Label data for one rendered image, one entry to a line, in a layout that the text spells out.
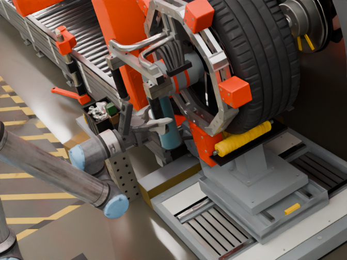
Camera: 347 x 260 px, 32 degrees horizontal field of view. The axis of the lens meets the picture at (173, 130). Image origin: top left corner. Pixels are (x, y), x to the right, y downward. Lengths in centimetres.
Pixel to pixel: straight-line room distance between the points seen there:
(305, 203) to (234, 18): 91
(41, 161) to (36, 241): 138
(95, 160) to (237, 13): 70
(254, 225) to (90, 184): 90
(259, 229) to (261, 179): 24
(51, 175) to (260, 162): 112
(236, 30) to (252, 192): 83
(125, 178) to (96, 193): 112
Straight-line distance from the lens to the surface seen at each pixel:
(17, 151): 182
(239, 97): 210
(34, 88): 471
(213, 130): 238
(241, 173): 276
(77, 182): 195
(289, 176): 271
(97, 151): 209
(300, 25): 251
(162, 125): 213
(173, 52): 211
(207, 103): 256
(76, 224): 319
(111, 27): 264
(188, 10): 209
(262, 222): 263
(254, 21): 215
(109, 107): 268
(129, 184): 314
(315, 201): 269
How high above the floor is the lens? 192
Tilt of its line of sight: 32 degrees down
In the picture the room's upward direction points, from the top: 17 degrees counter-clockwise
